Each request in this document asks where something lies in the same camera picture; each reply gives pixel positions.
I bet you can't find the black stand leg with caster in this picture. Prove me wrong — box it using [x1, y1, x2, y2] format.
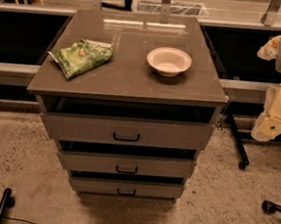
[226, 112, 249, 170]

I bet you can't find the grey bottom drawer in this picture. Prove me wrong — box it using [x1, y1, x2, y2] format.
[69, 177, 184, 200]

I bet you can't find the green chip bag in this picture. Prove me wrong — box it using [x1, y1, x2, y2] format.
[48, 39, 114, 80]

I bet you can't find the wire mesh basket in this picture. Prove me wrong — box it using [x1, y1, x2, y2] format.
[132, 0, 210, 17]

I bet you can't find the grey middle drawer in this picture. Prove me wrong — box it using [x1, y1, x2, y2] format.
[57, 151, 196, 180]

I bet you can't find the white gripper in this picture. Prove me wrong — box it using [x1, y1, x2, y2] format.
[251, 83, 281, 142]

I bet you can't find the grey drawer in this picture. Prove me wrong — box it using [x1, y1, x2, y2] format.
[41, 112, 213, 151]
[69, 177, 184, 200]
[57, 151, 196, 180]

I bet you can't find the black caster leg right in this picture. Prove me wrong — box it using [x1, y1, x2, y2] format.
[262, 201, 281, 214]

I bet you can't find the white paper bowl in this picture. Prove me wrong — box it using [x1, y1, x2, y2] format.
[146, 47, 192, 77]

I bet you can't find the black leg bottom left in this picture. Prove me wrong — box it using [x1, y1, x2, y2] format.
[0, 188, 15, 224]

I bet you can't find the grey top drawer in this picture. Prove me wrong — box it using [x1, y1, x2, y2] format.
[41, 112, 213, 151]

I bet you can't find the grey drawer cabinet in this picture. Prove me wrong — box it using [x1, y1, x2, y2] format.
[18, 3, 237, 209]

